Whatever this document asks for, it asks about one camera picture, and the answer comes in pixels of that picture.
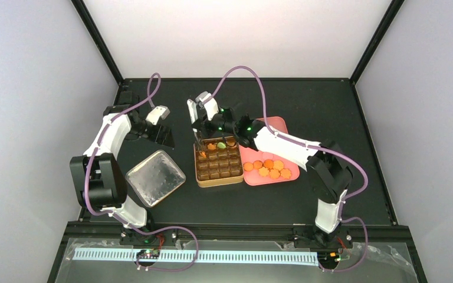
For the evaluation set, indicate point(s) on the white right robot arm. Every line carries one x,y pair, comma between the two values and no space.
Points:
329,176

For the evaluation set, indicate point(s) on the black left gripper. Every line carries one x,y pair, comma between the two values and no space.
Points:
161,140

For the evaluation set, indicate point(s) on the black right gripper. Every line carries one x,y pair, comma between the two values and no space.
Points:
203,127

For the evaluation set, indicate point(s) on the light blue slotted cable duct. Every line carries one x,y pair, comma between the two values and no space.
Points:
203,257

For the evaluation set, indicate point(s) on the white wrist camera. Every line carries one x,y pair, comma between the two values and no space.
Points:
204,101
157,114

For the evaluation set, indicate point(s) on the black enclosure frame post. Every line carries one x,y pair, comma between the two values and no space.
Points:
88,21

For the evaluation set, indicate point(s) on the gold cookie tin box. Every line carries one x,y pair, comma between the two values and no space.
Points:
222,166

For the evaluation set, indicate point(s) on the pink plastic tray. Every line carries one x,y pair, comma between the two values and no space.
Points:
262,168

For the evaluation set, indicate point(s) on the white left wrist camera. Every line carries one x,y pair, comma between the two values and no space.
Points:
157,114

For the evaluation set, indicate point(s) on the silver tin lid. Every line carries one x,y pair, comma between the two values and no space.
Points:
155,178

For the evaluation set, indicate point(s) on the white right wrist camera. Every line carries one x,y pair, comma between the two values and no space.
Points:
204,101

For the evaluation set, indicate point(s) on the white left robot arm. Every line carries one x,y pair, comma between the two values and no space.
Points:
99,182

